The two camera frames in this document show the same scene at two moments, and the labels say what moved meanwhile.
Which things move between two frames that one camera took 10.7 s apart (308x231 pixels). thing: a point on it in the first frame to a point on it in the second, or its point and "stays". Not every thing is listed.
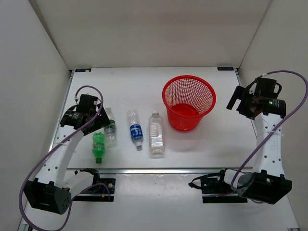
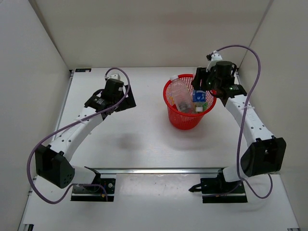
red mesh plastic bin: (187, 98) stays
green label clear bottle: (110, 133) to (190, 110)
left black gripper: (102, 121) to (127, 103)
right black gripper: (238, 95) to (200, 82)
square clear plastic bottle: (156, 131) to (181, 95)
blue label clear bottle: (135, 128) to (198, 96)
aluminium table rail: (153, 171) stays
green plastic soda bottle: (98, 146) to (201, 109)
